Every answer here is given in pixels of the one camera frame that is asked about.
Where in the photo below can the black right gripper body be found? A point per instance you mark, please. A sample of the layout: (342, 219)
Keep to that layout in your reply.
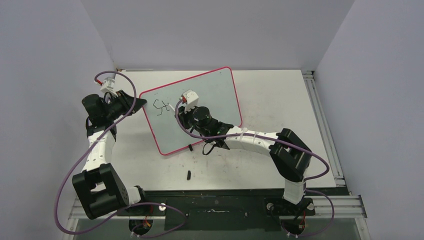
(188, 119)

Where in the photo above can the aluminium rail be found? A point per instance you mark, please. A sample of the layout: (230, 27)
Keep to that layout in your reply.
(329, 145)
(345, 206)

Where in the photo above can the aluminium rail right side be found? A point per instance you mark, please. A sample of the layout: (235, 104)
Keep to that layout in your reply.
(329, 145)

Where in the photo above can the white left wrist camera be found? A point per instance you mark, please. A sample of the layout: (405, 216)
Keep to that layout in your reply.
(107, 86)

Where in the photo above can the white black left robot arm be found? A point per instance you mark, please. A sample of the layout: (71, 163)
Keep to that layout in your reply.
(98, 186)

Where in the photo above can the aluminium front rail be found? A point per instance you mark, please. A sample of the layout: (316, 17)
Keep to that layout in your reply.
(345, 206)

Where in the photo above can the pink framed whiteboard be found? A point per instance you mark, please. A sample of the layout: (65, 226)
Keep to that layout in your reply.
(201, 103)

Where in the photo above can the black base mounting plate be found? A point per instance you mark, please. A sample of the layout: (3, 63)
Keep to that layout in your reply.
(223, 210)

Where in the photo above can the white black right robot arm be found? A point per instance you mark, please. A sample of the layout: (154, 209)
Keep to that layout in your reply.
(287, 151)

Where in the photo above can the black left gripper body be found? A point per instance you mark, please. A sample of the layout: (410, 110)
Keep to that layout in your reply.
(120, 105)

